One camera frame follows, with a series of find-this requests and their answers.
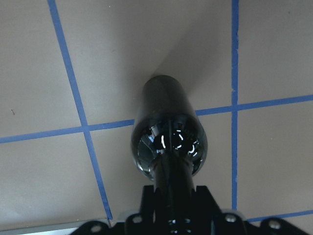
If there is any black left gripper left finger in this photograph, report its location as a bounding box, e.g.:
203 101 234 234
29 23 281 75
139 185 156 235

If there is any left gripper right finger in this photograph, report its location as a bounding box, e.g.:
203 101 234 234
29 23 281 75
193 186 222 220

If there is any dark wine bottle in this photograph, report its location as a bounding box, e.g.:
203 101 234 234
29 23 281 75
130 74 208 235

